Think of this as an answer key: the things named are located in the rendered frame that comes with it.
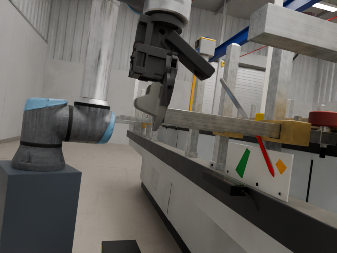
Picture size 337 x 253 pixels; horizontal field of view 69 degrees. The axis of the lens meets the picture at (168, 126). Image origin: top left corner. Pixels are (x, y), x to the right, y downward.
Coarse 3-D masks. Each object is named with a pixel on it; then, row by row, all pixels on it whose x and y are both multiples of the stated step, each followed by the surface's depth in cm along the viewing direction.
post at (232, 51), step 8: (232, 48) 83; (240, 48) 84; (232, 56) 83; (224, 64) 86; (232, 64) 83; (224, 72) 85; (232, 72) 83; (232, 80) 83; (232, 88) 84; (224, 96) 83; (224, 104) 83; (232, 104) 84; (224, 112) 83; (216, 136) 85; (224, 136) 83; (216, 144) 85; (224, 144) 84; (216, 152) 84; (224, 152) 84; (216, 160) 83; (224, 160) 84
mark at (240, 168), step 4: (244, 152) 67; (248, 152) 65; (244, 156) 67; (248, 156) 65; (240, 160) 68; (244, 160) 67; (240, 164) 68; (244, 164) 66; (236, 168) 70; (240, 168) 68; (244, 168) 66; (240, 172) 68; (240, 176) 68
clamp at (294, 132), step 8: (264, 120) 61; (272, 120) 58; (280, 120) 55; (288, 120) 53; (280, 128) 55; (288, 128) 53; (296, 128) 52; (304, 128) 53; (264, 136) 60; (280, 136) 55; (288, 136) 53; (296, 136) 52; (304, 136) 53; (296, 144) 52; (304, 144) 53
